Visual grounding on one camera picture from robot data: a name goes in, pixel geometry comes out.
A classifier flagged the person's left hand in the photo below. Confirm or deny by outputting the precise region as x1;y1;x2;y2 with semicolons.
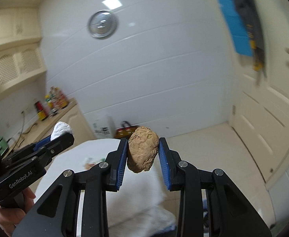
0;187;36;237

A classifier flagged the black cable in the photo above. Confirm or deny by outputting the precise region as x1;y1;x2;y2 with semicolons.
8;114;40;151

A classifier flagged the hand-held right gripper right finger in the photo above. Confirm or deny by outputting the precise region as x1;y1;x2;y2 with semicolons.
159;137;271;237

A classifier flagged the white printed plastic bag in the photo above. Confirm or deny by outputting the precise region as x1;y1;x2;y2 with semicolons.
93;118;113;139

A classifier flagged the brown lumpy root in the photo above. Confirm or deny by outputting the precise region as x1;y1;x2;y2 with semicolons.
127;126;160;174

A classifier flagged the cream panel door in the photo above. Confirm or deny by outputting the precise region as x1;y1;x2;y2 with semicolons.
228;37;289;185

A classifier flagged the white crumpled cloth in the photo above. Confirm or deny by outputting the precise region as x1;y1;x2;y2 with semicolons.
51;121;72;141

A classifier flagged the cream wall cabinet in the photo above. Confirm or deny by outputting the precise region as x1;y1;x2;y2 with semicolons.
0;7;48;104

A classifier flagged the row of condiment bottles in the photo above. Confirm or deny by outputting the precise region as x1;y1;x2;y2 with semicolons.
33;86;69;121

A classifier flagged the patterned bag with black handles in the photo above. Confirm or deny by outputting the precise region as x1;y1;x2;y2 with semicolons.
117;120;138;139

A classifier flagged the dark grey yellow hanging cloth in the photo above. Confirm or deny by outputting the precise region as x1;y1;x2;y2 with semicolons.
230;0;268;87

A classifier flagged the round table with white cloth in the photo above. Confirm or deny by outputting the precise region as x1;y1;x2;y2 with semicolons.
35;138;177;237

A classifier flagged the round silver wall fixture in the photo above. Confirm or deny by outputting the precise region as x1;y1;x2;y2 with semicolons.
88;10;117;39

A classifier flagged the printed paper packet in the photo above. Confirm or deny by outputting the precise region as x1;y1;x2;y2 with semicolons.
83;157;105;171

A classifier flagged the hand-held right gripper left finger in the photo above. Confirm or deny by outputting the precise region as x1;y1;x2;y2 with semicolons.
11;138;129;237

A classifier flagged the beige kitchen counter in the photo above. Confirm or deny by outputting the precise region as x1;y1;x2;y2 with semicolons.
1;97;97;159

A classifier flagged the green box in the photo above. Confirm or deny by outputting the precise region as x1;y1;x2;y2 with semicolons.
0;137;9;157

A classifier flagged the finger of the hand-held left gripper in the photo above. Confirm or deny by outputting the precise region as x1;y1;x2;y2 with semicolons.
37;133;75;165
31;135;53;152

